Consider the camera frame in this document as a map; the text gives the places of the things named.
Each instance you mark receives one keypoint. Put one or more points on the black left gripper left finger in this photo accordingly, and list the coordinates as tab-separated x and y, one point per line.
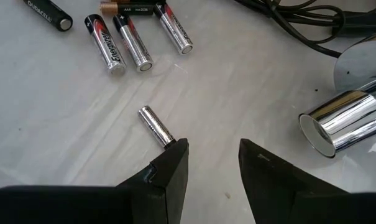
163	193

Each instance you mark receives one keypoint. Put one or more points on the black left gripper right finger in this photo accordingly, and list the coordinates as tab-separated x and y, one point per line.
274	193

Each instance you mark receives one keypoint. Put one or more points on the silver Energizer battery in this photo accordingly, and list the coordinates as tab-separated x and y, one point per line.
105	43
155	124
173	29
133	43

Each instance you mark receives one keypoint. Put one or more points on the shiny steel funnel bowl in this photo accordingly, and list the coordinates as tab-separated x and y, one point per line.
349	118

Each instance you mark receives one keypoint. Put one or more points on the white table cover sheet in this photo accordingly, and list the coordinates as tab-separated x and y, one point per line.
237	93

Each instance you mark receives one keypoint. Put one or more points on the black copper AAA battery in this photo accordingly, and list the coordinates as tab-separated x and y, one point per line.
138	1
128	9

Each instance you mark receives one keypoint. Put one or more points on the large black Duracell battery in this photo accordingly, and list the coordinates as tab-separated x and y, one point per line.
48	12

